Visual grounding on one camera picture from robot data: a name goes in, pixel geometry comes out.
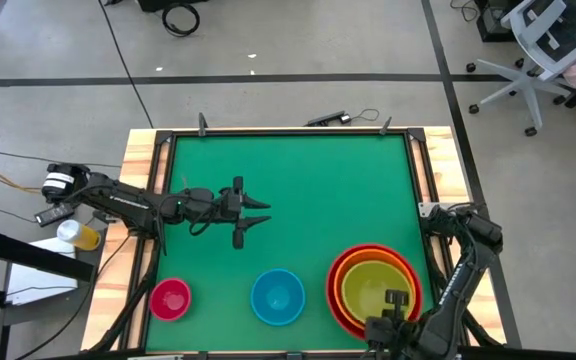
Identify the black equipment box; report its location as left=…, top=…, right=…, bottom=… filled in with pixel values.
left=475, top=0, right=519, bottom=44

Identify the white paper sheet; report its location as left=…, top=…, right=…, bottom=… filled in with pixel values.
left=5, top=237, right=79, bottom=306

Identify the black power adapter with cord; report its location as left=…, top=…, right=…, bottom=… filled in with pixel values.
left=306, top=108, right=380, bottom=127

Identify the orange bowl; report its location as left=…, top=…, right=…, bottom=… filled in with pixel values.
left=332, top=248, right=418, bottom=334

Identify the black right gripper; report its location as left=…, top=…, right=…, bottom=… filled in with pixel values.
left=364, top=289, right=420, bottom=352

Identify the black power brick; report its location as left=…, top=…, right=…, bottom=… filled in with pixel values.
left=34, top=201, right=76, bottom=228

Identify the yellow-green bowl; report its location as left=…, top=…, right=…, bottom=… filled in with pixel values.
left=341, top=259, right=413, bottom=325

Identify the grey office chair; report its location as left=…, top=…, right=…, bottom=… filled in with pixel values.
left=466, top=0, right=576, bottom=137

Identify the yellow cable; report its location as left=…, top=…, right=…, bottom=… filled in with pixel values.
left=0, top=169, right=44, bottom=196

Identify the blue bowl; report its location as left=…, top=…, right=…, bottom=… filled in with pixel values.
left=250, top=268, right=307, bottom=327

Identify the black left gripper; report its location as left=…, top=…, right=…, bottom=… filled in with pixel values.
left=217, top=175, right=273, bottom=250

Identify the thin grey cable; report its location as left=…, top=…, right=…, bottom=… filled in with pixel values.
left=0, top=151, right=122, bottom=170

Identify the coiled black cable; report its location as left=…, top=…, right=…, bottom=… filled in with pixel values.
left=161, top=2, right=202, bottom=38

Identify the large red bowl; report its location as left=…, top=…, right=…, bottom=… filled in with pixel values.
left=325, top=243, right=424, bottom=341

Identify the long black floor cable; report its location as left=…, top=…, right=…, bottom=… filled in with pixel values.
left=98, top=0, right=155, bottom=129

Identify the yellow bottle with white cap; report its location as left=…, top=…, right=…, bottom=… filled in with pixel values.
left=56, top=218, right=102, bottom=252

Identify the small pink bowl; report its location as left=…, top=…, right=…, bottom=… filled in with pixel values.
left=148, top=277, right=193, bottom=322

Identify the black desk beam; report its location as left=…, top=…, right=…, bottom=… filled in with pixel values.
left=0, top=227, right=95, bottom=284

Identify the green table mat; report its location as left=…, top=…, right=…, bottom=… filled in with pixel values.
left=145, top=133, right=443, bottom=352

